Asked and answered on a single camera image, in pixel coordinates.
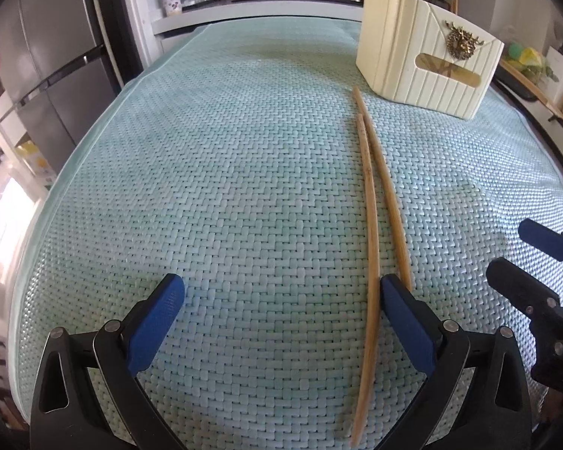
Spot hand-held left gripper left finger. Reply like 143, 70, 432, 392
28, 273, 186, 450

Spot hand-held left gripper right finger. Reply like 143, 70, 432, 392
379, 274, 534, 450

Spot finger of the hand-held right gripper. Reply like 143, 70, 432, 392
518, 218, 563, 264
486, 257, 563, 362

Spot cream ribbed utensil holder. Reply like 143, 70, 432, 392
355, 0, 506, 121

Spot wooden cutting board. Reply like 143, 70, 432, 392
496, 58, 563, 121

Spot light blue woven mat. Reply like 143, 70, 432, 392
7, 14, 563, 450

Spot yellow green plastic bag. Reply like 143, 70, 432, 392
501, 44, 557, 81

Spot yellow box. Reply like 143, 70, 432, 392
16, 139, 58, 189

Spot grey refrigerator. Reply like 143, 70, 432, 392
0, 0, 123, 160

